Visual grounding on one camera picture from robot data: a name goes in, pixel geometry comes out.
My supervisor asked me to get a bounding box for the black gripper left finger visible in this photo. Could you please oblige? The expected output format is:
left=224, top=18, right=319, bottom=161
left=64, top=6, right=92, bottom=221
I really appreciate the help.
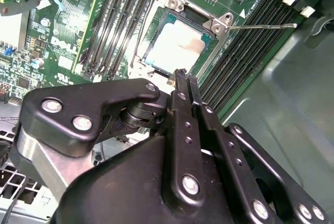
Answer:
left=10, top=68, right=209, bottom=205

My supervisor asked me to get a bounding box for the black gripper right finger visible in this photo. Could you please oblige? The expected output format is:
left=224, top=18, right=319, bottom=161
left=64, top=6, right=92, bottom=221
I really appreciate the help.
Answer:
left=186, top=75, right=330, bottom=224

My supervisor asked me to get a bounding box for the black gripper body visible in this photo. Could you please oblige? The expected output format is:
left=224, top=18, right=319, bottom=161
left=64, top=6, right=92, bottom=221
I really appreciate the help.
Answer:
left=52, top=98, right=248, bottom=224

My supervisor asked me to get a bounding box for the silver CPU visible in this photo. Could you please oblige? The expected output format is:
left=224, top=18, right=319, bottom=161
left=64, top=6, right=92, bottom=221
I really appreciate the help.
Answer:
left=145, top=9, right=213, bottom=72

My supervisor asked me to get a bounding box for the metal locking lever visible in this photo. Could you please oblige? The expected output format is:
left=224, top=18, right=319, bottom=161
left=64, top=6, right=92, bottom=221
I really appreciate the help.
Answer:
left=130, top=0, right=160, bottom=69
left=226, top=22, right=298, bottom=30

